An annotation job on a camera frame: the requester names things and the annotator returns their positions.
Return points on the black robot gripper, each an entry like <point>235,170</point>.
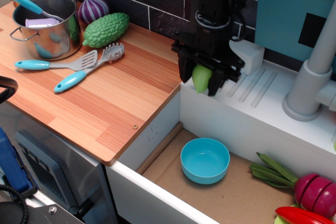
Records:
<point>208,46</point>

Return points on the green toy pear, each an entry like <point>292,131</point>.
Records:
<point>201,77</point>

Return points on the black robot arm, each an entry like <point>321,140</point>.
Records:
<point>218,11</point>

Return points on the blue plastic bowl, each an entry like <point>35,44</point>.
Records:
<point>204,160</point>

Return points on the white sink unit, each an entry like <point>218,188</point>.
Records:
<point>147,182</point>

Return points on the grey pasta server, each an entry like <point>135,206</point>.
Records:
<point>110,53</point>

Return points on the teal toy cabinet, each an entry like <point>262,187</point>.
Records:
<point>290,27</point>

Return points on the green toy bitter gourd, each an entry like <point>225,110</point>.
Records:
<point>105,30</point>

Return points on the grey toy faucet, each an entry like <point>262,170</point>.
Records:
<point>313,87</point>

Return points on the grey slotted spatula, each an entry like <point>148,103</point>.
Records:
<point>85,61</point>

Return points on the purple striped toy onion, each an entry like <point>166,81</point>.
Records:
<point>91,10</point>

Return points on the stainless steel pot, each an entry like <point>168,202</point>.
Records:
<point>50,43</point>

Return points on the magenta toy radish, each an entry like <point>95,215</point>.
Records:
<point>312,192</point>

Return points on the red toy pepper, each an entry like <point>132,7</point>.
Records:
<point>301,216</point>

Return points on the grey toy oven door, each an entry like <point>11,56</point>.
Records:
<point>70,179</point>

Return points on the lilac plastic cup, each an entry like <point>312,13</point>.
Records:
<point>41,23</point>

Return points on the blue clamp block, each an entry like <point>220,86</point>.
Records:
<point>16,174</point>

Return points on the blue handled ladle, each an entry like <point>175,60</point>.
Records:
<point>31,6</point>

